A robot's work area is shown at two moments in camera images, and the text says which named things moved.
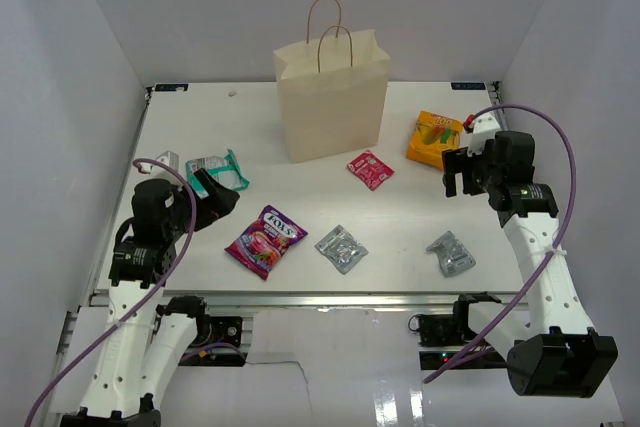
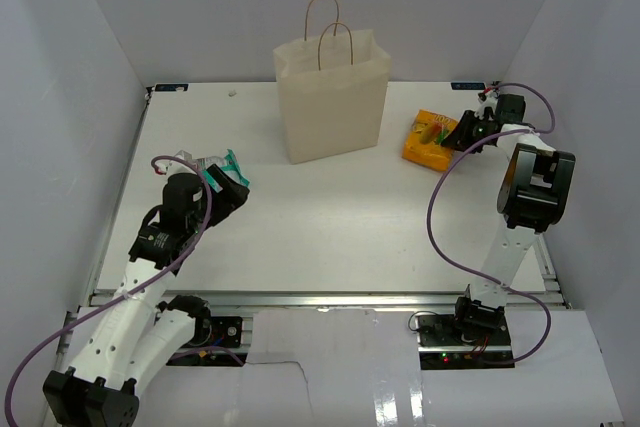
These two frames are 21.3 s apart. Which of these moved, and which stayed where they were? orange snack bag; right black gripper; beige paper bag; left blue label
Moved: right black gripper
Stayed: beige paper bag; orange snack bag; left blue label
